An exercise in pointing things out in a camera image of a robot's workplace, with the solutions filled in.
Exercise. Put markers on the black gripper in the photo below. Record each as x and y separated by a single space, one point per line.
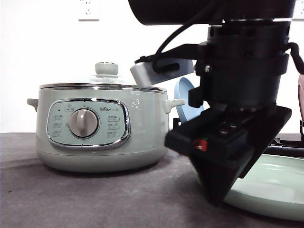
240 70

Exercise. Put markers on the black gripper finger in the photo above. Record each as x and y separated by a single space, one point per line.
217 171

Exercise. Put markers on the green plate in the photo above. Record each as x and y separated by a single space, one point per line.
273 186

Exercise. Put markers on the glass steamer lid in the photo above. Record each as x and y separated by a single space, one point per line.
106 78

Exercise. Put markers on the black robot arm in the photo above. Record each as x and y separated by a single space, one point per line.
211 12

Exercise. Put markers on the pink plate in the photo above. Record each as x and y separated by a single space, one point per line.
301 92

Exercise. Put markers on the blue plate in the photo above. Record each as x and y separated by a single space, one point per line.
181 91

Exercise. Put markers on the black plate rack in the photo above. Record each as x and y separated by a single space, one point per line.
283 147

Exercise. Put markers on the green electric steamer pot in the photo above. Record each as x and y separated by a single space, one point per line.
102 127

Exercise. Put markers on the white right wall socket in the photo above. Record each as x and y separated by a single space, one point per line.
298 14

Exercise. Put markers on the white wall socket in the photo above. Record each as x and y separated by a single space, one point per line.
298 14
88 10

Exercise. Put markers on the black camera cable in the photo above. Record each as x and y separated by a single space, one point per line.
154 62

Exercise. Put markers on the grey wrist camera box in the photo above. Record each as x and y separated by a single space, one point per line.
145 76

